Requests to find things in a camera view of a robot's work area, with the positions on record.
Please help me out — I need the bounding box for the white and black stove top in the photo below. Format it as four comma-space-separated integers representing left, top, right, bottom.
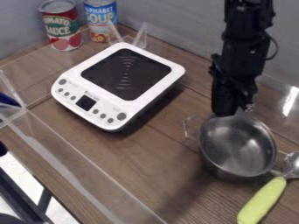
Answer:
51, 43, 186, 132

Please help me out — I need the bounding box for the silver pot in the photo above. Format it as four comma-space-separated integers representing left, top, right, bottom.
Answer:
183, 112, 278, 180

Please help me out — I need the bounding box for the spoon with yellow-green handle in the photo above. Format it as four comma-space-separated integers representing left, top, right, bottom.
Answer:
238, 151, 299, 224

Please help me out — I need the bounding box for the alphabet soup can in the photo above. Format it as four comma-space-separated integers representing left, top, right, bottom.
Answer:
84, 0, 117, 43

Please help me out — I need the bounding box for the tomato sauce can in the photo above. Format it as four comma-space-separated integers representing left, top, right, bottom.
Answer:
39, 0, 83, 52

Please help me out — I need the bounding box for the clear acrylic barrier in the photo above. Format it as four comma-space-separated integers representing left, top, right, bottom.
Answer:
0, 70, 167, 224

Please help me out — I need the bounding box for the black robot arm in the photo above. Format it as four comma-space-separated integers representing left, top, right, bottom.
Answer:
210, 0, 279, 117

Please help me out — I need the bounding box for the clear acrylic corner bracket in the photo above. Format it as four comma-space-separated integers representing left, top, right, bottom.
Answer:
107, 22, 147, 49

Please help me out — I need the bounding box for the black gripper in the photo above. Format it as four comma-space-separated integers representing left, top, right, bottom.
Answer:
210, 38, 270, 117

